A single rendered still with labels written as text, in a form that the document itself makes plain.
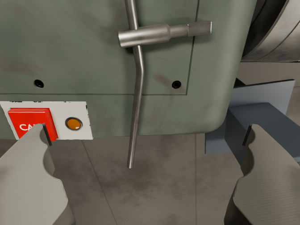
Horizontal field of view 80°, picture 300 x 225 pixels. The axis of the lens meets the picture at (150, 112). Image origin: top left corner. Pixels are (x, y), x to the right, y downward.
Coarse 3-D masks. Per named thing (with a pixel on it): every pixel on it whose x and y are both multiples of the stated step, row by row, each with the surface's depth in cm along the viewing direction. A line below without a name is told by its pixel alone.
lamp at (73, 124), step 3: (69, 120) 30; (72, 120) 30; (75, 120) 30; (69, 123) 30; (72, 123) 30; (75, 123) 30; (78, 123) 30; (69, 126) 30; (72, 126) 30; (75, 126) 30; (78, 126) 31
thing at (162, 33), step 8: (160, 24) 22; (184, 24) 22; (192, 24) 22; (200, 24) 22; (208, 24) 22; (120, 32) 22; (128, 32) 22; (136, 32) 22; (144, 32) 22; (152, 32) 22; (160, 32) 22; (168, 32) 22; (176, 32) 22; (184, 32) 22; (192, 32) 22; (200, 32) 22; (208, 32) 22; (120, 40) 22; (128, 40) 22; (136, 40) 22; (144, 40) 22; (152, 40) 22; (160, 40) 22; (168, 40) 23
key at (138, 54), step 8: (128, 0) 20; (128, 8) 21; (128, 16) 21; (136, 16) 21; (136, 24) 22; (136, 48) 23; (136, 56) 24; (136, 64) 24; (136, 72) 25; (144, 72) 25; (136, 80) 26; (136, 88) 26; (136, 96) 27; (136, 104) 27; (136, 112) 28; (136, 120) 29; (136, 128) 30; (136, 136) 31; (128, 160) 34
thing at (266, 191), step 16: (256, 128) 11; (256, 144) 10; (272, 144) 10; (256, 160) 9; (272, 160) 9; (288, 160) 9; (256, 176) 8; (272, 176) 8; (288, 176) 8; (240, 192) 7; (256, 192) 7; (272, 192) 7; (288, 192) 7; (240, 208) 6; (256, 208) 6; (272, 208) 6; (288, 208) 6; (224, 224) 7; (240, 224) 6; (256, 224) 6; (272, 224) 6; (288, 224) 6
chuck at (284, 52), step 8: (296, 24) 27; (296, 32) 28; (288, 40) 29; (296, 40) 29; (280, 48) 31; (288, 48) 31; (296, 48) 31; (264, 56) 34; (272, 56) 34; (280, 56) 34; (288, 56) 34; (296, 56) 34
